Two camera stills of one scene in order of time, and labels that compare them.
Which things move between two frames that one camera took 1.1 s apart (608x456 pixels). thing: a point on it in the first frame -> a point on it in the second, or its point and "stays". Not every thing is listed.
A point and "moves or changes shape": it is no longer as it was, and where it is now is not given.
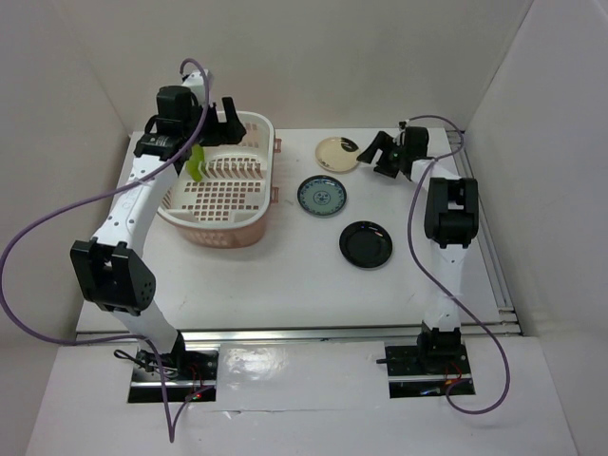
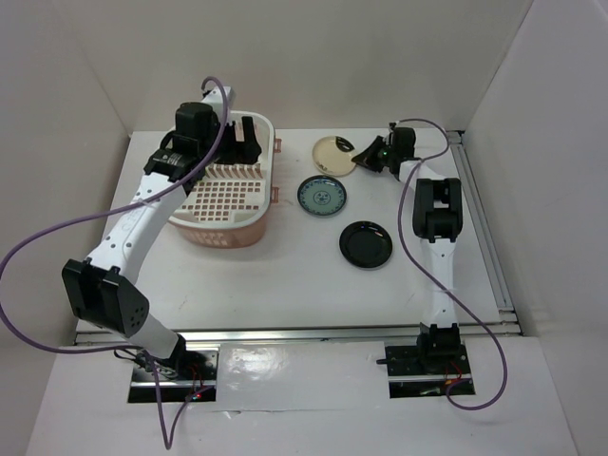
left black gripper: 226,132 -> 240,152
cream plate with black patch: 337,154 moves or changes shape
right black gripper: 385,142 stays
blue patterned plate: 322,195 stays
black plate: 366,245 stays
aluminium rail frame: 509,327 stays
